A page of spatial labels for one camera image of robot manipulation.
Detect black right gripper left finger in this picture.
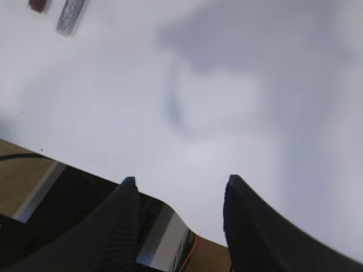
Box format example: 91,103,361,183
1,177,141,271

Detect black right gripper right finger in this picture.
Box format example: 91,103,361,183
223,175,362,271

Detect silver glitter pen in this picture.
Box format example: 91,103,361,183
56,0,87,37

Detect black cable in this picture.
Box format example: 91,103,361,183
0,152,46,162

